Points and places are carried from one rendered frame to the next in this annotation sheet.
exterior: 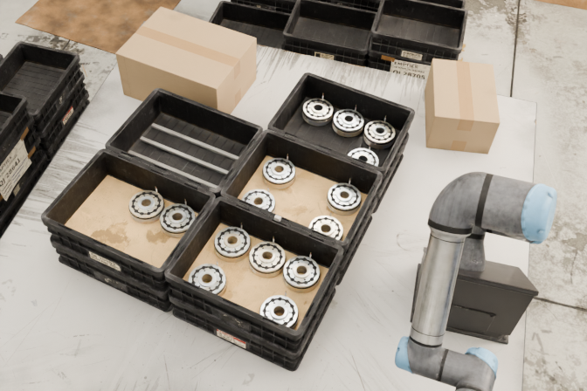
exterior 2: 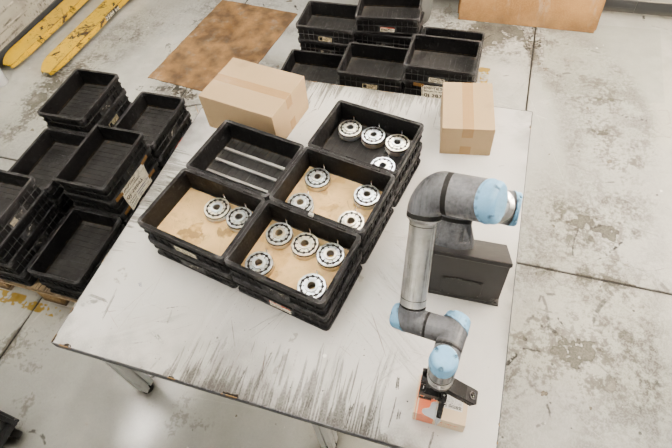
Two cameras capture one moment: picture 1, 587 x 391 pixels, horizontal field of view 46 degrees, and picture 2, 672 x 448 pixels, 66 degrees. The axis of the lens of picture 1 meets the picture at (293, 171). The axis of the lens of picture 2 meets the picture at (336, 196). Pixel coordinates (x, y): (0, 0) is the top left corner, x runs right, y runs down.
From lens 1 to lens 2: 0.27 m
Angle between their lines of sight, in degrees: 7
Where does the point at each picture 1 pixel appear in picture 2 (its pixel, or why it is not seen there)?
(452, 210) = (422, 203)
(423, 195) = not seen: hidden behind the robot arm
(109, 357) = (192, 323)
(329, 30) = (375, 66)
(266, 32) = (328, 71)
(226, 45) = (281, 83)
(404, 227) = not seen: hidden behind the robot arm
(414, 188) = not seen: hidden behind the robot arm
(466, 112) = (468, 123)
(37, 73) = (156, 114)
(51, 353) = (150, 321)
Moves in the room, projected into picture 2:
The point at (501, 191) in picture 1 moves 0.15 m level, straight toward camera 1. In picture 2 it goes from (458, 186) to (434, 229)
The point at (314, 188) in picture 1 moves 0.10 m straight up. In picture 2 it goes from (344, 190) to (343, 174)
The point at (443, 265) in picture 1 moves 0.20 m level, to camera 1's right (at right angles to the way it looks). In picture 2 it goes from (419, 247) to (494, 249)
